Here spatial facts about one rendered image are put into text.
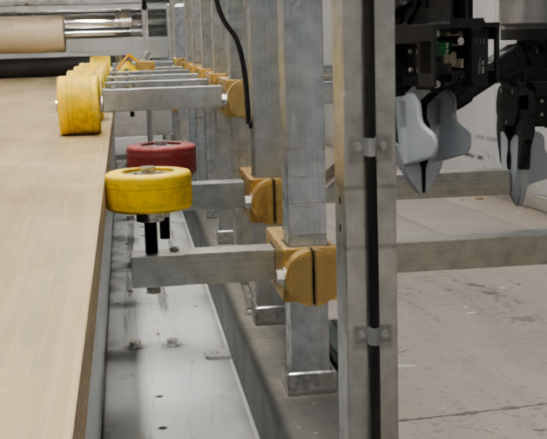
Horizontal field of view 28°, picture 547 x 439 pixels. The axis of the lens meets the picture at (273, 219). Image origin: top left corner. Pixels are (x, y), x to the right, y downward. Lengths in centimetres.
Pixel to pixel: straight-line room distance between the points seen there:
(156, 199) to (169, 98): 53
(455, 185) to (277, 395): 42
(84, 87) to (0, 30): 232
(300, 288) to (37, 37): 288
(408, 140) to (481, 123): 600
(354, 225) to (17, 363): 32
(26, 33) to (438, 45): 292
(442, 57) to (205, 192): 42
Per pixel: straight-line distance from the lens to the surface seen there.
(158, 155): 123
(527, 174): 133
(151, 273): 102
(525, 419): 302
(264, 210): 120
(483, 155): 696
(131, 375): 137
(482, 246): 107
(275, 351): 116
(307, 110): 97
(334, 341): 118
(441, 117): 100
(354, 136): 72
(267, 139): 122
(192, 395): 128
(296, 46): 97
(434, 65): 92
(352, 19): 71
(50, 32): 378
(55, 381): 43
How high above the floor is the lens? 103
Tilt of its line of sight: 10 degrees down
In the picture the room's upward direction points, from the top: 2 degrees counter-clockwise
